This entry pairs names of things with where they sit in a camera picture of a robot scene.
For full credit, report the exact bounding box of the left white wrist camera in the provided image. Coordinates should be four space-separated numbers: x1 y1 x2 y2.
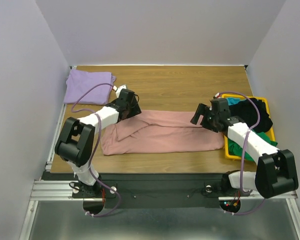
112 84 127 98

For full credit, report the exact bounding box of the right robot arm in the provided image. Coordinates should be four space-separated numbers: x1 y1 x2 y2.
190 98 299 199

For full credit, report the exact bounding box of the pink t-shirt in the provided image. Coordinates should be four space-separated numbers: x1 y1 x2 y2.
101 110 225 156

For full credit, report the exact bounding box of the black t-shirt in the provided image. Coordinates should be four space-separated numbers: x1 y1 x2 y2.
229 98 273 133

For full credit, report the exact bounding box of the silver knob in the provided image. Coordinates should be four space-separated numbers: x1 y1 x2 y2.
205 185 213 194
109 186 117 194

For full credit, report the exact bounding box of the folded purple t-shirt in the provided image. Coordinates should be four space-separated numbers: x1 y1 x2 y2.
63 69 116 105

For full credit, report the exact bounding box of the green t-shirt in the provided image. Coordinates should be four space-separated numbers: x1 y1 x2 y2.
227 132 278 162

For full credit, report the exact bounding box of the electronics board with leds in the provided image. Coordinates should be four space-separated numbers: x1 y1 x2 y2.
219 196 241 213

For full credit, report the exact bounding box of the right silver knob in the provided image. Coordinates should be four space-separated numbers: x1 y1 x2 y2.
205 185 213 194

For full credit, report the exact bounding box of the left silver knob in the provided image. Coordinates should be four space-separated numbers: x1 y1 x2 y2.
109 186 117 194

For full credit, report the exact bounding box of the yellow plastic bin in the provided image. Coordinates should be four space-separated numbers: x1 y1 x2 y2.
220 93 276 160

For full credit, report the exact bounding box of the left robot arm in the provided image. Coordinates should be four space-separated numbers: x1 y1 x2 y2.
54 85 142 197

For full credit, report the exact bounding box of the aluminium frame rail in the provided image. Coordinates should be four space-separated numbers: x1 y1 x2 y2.
18 66 77 240

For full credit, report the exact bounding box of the teal cloth in bin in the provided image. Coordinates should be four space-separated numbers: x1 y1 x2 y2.
226 97 241 106

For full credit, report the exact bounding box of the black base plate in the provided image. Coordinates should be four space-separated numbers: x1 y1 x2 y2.
37 172 243 214

